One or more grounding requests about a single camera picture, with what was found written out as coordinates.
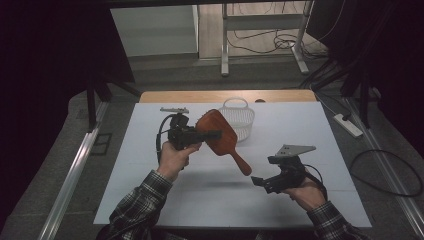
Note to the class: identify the white wall panel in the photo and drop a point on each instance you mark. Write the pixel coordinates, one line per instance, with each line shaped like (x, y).
(153, 30)

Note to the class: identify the black floor frame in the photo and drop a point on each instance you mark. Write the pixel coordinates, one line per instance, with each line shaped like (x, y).
(100, 144)

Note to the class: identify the wooden paddle hairbrush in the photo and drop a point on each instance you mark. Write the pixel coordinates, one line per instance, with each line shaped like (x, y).
(224, 147)

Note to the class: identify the white metal desk frame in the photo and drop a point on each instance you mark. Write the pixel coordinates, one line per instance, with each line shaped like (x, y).
(225, 50)

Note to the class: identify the black curtain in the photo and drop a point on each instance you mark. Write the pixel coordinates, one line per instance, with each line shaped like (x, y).
(396, 66)
(40, 66)

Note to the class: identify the aluminium rail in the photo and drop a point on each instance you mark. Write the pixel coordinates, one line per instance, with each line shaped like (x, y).
(390, 166)
(68, 186)

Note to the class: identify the wooden table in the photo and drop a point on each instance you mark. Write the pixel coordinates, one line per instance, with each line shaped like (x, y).
(186, 96)

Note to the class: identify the person's left hand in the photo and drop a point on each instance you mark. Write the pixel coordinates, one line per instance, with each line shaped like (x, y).
(173, 160)

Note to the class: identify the black metal stand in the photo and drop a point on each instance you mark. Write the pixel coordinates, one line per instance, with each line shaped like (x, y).
(365, 100)
(90, 106)

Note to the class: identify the person's right hand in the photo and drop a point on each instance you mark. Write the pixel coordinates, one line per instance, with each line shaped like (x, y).
(308, 195)

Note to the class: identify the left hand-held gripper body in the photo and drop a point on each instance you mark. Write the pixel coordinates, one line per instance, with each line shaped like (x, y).
(181, 135)

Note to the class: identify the white table mat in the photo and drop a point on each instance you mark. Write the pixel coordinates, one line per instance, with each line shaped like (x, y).
(200, 203)

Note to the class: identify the white plastic mesh basket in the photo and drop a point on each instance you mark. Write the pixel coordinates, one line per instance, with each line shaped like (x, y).
(243, 123)

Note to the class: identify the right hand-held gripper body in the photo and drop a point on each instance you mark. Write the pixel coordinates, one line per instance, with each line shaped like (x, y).
(288, 173)

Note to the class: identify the white power strip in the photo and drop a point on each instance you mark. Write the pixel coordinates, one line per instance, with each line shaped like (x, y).
(348, 126)

